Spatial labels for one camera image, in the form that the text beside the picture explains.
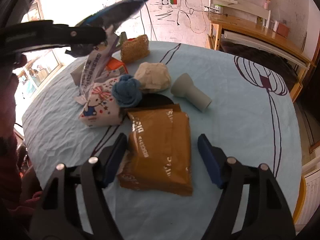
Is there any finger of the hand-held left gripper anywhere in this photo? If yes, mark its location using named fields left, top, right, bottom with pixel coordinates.
left=11, top=42, right=100, bottom=58
left=0, top=20, right=107, bottom=47

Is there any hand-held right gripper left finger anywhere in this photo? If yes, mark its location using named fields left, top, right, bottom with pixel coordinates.
left=29, top=132, right=128, bottom=240

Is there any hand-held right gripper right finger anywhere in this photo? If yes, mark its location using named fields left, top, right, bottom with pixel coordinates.
left=197, top=134, right=297, bottom=240

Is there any white printed plastic wrapper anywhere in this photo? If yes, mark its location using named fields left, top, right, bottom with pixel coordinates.
left=71, top=26, right=125, bottom=104

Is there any brown snack packet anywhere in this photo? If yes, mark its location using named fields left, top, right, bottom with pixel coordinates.
left=117, top=104, right=193, bottom=197

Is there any dark blue foil wrapper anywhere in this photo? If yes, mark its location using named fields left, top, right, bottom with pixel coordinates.
left=75, top=0, right=153, bottom=30

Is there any black round coaster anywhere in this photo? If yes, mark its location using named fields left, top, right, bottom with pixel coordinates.
left=130, top=93, right=175, bottom=109

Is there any person's left forearm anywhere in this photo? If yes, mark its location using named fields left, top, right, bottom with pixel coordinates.
left=0, top=72, right=28, bottom=230

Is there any window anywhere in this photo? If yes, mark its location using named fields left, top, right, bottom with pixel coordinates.
left=15, top=0, right=67, bottom=98

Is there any light blue printed tablecloth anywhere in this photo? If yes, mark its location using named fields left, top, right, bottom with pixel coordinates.
left=21, top=41, right=303, bottom=240

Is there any white cartoon tissue packet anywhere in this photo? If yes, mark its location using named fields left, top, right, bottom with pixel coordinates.
left=79, top=76, right=123, bottom=128

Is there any orange carton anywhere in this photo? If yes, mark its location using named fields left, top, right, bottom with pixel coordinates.
left=105, top=57, right=128, bottom=77

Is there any yellow scrub sponge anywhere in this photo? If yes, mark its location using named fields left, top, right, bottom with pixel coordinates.
left=120, top=34, right=150, bottom=64

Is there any blue knitted ball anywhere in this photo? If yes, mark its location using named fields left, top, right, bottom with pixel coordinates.
left=112, top=74, right=143, bottom=108

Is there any grey pipe fitting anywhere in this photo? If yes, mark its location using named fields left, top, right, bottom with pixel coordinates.
left=171, top=73, right=212, bottom=112

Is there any beige crumpled paper ball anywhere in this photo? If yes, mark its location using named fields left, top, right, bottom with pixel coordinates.
left=134, top=62, right=172, bottom=93

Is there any yellow chair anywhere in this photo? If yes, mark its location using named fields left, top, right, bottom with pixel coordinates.
left=292, top=175, right=307, bottom=224

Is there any white radiator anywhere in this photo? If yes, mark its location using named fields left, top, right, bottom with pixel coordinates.
left=296, top=162, right=320, bottom=228

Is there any dark brown cushion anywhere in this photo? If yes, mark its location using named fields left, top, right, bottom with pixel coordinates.
left=220, top=41, right=298, bottom=95

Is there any white keyboard tray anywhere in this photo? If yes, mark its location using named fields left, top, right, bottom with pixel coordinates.
left=223, top=30, right=310, bottom=69

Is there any wooden desk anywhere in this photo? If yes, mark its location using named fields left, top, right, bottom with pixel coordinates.
left=206, top=12, right=317, bottom=103

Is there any red-brown box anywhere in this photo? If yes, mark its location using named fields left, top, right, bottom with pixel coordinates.
left=277, top=22, right=290, bottom=38

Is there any white desk shelf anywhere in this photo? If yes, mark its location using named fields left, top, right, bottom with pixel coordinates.
left=209, top=0, right=272, bottom=28

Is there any black power cable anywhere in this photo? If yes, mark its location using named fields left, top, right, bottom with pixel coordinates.
left=146, top=0, right=158, bottom=42

